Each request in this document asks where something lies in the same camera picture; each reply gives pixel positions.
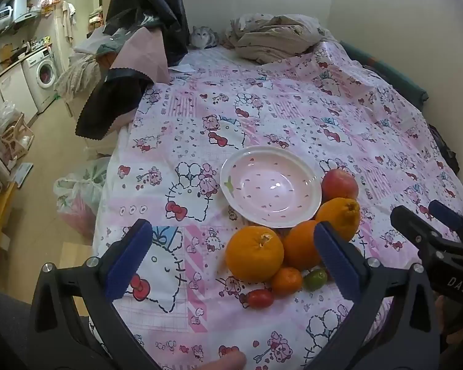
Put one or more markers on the large orange with torn peel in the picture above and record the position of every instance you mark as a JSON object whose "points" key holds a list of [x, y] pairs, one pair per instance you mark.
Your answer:
{"points": [[254, 254]]}

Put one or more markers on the white kitchen cabinet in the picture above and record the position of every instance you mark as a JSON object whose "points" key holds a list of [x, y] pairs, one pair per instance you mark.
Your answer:
{"points": [[8, 88]]}

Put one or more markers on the white plastic bag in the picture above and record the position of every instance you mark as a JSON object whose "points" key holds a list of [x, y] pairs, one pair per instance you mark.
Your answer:
{"points": [[81, 196]]}

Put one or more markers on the small mandarin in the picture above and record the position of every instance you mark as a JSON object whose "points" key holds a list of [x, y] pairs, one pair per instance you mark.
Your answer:
{"points": [[286, 282]]}

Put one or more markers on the beige lace-edged cloth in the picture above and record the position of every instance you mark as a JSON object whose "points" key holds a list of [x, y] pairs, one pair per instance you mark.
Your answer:
{"points": [[79, 75]]}

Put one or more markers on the pink cartoon printed bed sheet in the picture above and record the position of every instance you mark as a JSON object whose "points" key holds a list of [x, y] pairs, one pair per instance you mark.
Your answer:
{"points": [[200, 131]]}

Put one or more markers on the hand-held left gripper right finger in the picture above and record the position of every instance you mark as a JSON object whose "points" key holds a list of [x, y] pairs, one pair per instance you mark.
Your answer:
{"points": [[339, 262]]}

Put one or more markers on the grey and white cat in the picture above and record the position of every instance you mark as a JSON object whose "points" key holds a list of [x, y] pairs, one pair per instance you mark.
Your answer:
{"points": [[202, 38]]}

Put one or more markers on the knobby-topped orange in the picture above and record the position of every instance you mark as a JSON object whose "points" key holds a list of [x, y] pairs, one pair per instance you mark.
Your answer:
{"points": [[343, 217]]}

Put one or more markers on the light wooden rack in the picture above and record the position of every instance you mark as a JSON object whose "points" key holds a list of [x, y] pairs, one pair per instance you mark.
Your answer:
{"points": [[17, 138]]}

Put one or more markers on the pink cloth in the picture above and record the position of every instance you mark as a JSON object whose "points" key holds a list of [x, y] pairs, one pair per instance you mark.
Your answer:
{"points": [[142, 56]]}

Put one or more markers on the hanging white towel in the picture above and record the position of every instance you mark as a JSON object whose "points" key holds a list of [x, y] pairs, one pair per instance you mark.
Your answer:
{"points": [[68, 19]]}

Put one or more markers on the small green fruit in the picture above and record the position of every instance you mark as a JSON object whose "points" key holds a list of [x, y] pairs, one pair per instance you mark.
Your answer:
{"points": [[315, 280]]}

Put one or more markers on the smooth round orange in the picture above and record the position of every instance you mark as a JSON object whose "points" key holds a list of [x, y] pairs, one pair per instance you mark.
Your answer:
{"points": [[300, 244]]}

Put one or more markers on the crumpled beige duvet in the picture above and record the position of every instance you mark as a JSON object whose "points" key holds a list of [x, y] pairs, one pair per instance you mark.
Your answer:
{"points": [[277, 38]]}

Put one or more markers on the red apple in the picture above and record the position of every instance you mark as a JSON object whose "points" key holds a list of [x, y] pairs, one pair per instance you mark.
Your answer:
{"points": [[339, 185]]}

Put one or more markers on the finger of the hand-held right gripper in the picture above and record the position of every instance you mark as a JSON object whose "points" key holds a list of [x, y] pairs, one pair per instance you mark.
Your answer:
{"points": [[412, 223], [447, 214]]}

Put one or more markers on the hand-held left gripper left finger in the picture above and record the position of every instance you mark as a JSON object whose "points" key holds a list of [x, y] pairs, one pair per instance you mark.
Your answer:
{"points": [[129, 262]]}

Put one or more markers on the oblong red cherry tomato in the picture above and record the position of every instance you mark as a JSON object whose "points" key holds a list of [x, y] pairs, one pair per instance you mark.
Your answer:
{"points": [[259, 299]]}

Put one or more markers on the teal mattress edge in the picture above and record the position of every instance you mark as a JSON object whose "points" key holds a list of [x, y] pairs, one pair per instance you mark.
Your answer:
{"points": [[389, 71]]}

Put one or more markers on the pink speckled plate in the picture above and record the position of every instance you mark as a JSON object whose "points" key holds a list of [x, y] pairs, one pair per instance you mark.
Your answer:
{"points": [[271, 185]]}

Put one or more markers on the white washing machine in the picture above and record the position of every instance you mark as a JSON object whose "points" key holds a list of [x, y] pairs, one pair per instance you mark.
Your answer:
{"points": [[42, 73]]}

